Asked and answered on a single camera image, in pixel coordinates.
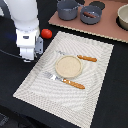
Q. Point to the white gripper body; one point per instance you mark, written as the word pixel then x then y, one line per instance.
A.
pixel 30 43

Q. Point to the red tomato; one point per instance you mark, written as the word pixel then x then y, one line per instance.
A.
pixel 46 33

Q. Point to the red sausage with grill marks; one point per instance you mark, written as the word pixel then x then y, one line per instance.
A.
pixel 89 15

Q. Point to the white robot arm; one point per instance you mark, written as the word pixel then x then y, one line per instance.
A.
pixel 24 14

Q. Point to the grey frying pan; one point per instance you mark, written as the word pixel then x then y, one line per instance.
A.
pixel 94 10

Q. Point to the round beige plate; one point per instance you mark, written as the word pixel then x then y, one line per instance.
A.
pixel 68 66

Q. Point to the woven beige placemat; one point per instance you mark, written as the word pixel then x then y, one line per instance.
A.
pixel 74 105

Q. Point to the black round coaster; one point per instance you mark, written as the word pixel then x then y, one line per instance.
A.
pixel 99 4

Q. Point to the beige ceramic bowl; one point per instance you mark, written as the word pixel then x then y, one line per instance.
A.
pixel 123 16

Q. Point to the knife with wooden handle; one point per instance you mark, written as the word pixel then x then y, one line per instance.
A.
pixel 79 56

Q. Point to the fork with wooden handle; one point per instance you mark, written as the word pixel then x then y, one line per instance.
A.
pixel 69 82

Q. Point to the grey two-handled pot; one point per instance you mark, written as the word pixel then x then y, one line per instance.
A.
pixel 67 9

